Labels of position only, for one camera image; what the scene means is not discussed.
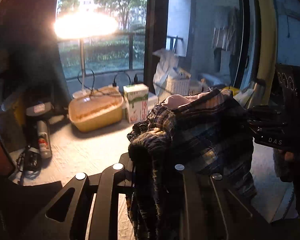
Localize plaid pants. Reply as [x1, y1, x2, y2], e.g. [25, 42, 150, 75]
[126, 89, 256, 239]

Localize steel thermos tumbler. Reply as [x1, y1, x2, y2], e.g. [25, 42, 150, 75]
[244, 79, 266, 109]

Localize tan lidded food container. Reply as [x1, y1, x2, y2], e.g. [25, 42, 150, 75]
[68, 87, 124, 132]

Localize spray can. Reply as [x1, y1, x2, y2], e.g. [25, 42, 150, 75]
[37, 120, 52, 159]

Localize green white carton box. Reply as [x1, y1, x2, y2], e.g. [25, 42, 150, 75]
[123, 83, 149, 124]

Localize black handheld device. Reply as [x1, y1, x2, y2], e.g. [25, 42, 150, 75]
[26, 102, 54, 120]

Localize white plastic basket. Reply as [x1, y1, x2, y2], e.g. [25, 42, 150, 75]
[162, 77, 190, 98]

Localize yellow curtain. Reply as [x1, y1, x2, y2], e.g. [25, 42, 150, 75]
[256, 0, 277, 105]

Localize white desk lamp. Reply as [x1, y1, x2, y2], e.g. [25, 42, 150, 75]
[53, 11, 119, 98]

